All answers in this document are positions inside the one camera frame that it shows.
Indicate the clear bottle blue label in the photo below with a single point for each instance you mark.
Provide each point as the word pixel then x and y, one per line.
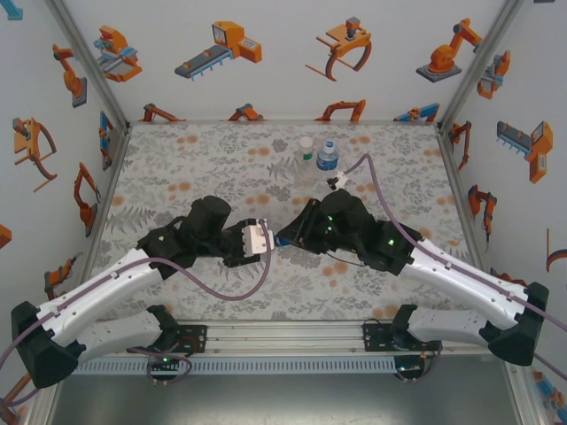
pixel 327 161

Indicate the clear bottle green label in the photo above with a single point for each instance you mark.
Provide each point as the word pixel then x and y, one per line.
pixel 305 155

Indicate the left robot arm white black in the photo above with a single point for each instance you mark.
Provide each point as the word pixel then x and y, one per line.
pixel 102 283

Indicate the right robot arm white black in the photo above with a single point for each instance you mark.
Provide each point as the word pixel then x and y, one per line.
pixel 465 279

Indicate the floral table cloth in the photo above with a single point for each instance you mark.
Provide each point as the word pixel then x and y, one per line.
pixel 221 155

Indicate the controller board green light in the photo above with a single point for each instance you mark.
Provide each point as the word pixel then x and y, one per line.
pixel 165 360
pixel 409 368

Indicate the grey metal sheet panel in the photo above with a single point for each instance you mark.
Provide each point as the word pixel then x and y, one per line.
pixel 283 398

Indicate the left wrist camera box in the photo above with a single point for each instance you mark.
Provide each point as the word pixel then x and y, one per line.
pixel 256 239

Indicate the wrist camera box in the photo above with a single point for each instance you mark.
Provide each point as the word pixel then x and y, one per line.
pixel 256 239
pixel 340 179

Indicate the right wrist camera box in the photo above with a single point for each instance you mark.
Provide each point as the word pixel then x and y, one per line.
pixel 340 179

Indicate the aluminium frame rail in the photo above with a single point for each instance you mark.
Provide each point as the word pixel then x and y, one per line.
pixel 283 336

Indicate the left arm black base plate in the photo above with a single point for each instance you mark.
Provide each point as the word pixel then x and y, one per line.
pixel 197 338

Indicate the thin aluminium rail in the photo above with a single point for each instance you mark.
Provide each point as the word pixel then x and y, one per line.
pixel 283 121

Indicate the aluminium side rail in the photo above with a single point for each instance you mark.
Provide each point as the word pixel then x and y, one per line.
pixel 111 177
pixel 454 177

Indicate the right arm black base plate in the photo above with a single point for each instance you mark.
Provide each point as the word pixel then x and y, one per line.
pixel 374 338

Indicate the aluminium frame post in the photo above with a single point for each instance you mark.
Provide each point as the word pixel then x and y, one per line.
pixel 88 62
pixel 479 64

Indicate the aluminium frame leg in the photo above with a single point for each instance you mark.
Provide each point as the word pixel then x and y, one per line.
pixel 529 407
pixel 40 409

